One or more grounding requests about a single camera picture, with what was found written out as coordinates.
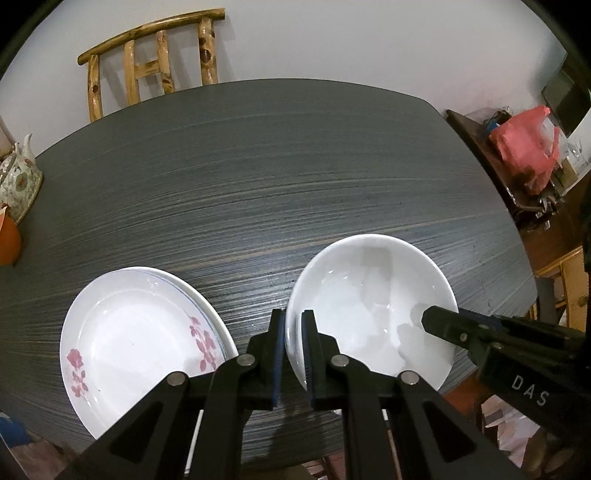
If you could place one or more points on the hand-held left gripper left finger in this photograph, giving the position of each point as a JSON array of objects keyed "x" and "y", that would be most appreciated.
[{"x": 277, "y": 360}]

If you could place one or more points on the red plastic bag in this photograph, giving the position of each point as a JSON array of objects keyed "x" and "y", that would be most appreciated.
[{"x": 526, "y": 143}]

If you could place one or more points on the yellow wooden cabinet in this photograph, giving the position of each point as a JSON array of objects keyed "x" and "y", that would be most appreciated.
[{"x": 568, "y": 286}]

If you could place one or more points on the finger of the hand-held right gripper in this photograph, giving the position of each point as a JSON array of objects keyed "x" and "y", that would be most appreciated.
[
  {"x": 531, "y": 332},
  {"x": 452, "y": 327}
]

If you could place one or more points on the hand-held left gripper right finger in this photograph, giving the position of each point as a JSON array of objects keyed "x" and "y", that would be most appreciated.
[{"x": 308, "y": 360}]

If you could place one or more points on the dark box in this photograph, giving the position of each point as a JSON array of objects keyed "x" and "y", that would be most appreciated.
[{"x": 565, "y": 104}]

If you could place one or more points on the dark wooden side cabinet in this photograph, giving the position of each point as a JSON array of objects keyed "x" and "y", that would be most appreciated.
[{"x": 508, "y": 184}]

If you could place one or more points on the clear drinking glass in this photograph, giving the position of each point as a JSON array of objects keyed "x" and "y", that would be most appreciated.
[{"x": 577, "y": 152}]

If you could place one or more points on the wooden chair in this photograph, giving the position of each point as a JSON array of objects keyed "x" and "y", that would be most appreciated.
[{"x": 138, "y": 69}]

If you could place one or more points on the plain white bowl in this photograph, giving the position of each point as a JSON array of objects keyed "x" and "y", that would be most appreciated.
[{"x": 364, "y": 300}]

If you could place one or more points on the floral ceramic teapot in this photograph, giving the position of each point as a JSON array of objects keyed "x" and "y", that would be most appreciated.
[{"x": 16, "y": 180}]

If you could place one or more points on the small pink flower plate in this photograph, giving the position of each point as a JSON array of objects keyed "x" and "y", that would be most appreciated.
[{"x": 129, "y": 337}]

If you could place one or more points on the orange cup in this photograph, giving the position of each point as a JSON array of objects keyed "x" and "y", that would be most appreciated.
[{"x": 8, "y": 240}]

